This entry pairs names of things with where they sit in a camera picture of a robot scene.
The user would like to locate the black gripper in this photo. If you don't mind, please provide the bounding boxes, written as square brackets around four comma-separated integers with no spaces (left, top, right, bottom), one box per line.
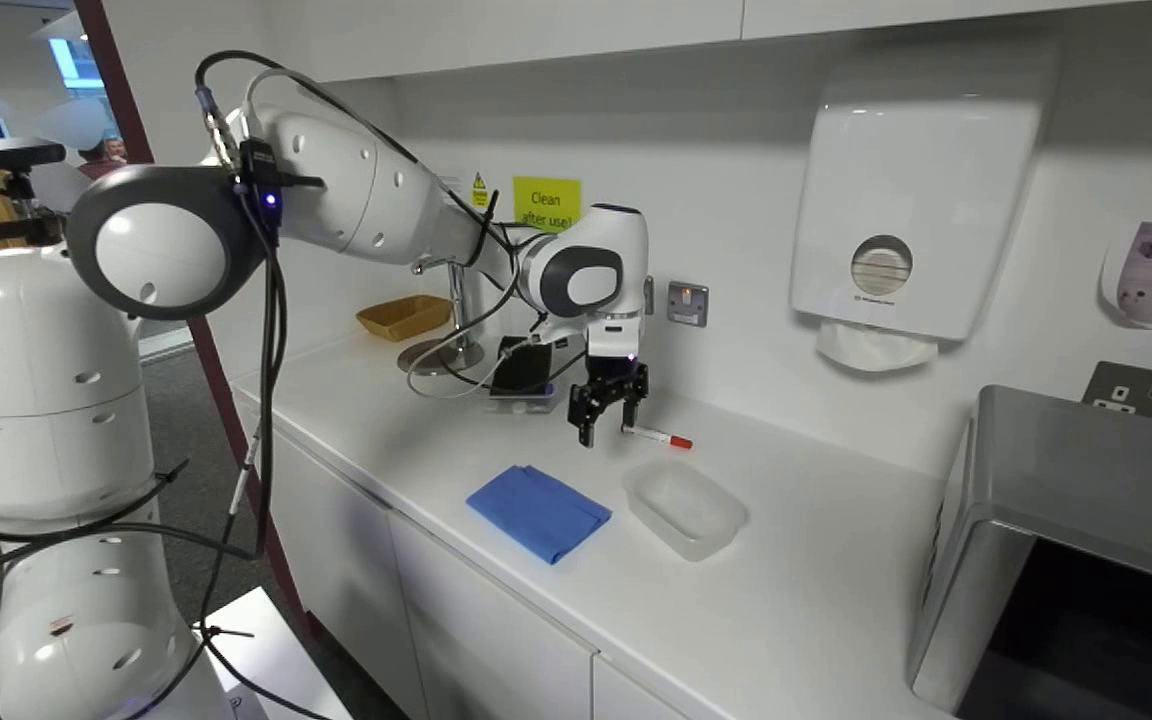
[566,346,652,451]

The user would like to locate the white marker with red caps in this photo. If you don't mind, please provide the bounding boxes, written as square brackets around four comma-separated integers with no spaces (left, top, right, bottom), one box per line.
[621,425,694,451]

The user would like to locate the translucent plastic bowl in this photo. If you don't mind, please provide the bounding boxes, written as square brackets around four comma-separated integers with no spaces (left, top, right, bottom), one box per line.
[623,457,750,563]

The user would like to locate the black object with blue part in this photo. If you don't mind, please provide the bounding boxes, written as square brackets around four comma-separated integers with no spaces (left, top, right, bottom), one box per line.
[489,331,586,401]

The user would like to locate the blue folded cloth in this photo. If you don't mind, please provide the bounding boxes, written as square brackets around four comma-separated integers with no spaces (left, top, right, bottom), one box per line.
[462,460,616,566]

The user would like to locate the yellow wooden basket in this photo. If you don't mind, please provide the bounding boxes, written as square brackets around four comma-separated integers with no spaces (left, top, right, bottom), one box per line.
[354,293,456,345]

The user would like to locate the white base cabinets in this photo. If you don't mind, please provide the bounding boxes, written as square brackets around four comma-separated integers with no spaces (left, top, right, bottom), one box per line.
[233,385,699,720]

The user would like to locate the white paper towel dispenser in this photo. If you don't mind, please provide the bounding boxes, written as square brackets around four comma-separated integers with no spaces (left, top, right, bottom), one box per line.
[788,93,1049,377]

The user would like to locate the white floor plate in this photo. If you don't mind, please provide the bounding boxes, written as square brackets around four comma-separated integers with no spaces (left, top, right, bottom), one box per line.
[198,583,354,720]

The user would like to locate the stainless steel sink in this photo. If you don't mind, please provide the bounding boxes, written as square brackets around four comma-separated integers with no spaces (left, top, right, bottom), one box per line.
[902,381,1152,720]

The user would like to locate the metal wall switch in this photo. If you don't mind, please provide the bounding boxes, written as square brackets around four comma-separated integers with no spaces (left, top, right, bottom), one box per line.
[665,274,713,331]

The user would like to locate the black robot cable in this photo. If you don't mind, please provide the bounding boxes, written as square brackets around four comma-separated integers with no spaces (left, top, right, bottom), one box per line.
[0,49,566,720]

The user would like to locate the white wall cabinets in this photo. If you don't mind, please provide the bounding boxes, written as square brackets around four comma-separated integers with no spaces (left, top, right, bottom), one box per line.
[258,0,1139,88]

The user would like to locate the grey wall sockets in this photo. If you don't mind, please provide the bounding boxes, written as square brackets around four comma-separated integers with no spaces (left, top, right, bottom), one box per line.
[1079,357,1152,432]

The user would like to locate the maroon door frame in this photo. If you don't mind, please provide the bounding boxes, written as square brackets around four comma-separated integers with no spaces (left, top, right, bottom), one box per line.
[70,0,319,642]

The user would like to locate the black camera on tripod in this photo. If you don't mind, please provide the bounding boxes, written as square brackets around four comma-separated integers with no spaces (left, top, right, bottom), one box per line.
[0,136,70,251]

